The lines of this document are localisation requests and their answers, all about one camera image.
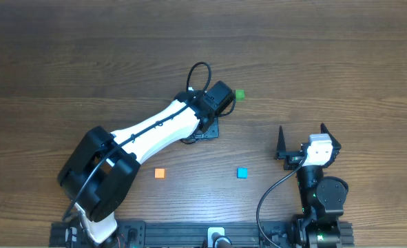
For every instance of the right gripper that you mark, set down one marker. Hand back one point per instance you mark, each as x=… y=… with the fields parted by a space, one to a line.
x=292 y=160

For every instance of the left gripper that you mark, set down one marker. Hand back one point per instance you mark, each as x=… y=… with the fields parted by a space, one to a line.
x=213 y=131

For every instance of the green cube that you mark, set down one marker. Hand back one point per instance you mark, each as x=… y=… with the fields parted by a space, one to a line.
x=240 y=95

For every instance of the orange cube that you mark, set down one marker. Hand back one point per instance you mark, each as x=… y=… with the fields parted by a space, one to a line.
x=159 y=173

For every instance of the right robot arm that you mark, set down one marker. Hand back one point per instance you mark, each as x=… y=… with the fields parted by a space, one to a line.
x=330 y=196

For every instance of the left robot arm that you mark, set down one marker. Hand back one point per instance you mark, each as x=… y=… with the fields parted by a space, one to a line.
x=177 y=125

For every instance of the blue cube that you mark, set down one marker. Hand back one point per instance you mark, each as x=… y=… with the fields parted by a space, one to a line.
x=242 y=173

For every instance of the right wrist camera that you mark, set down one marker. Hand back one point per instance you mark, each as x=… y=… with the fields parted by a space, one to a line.
x=318 y=149

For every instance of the mounting rail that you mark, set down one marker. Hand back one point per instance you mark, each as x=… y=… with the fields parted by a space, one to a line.
x=182 y=234

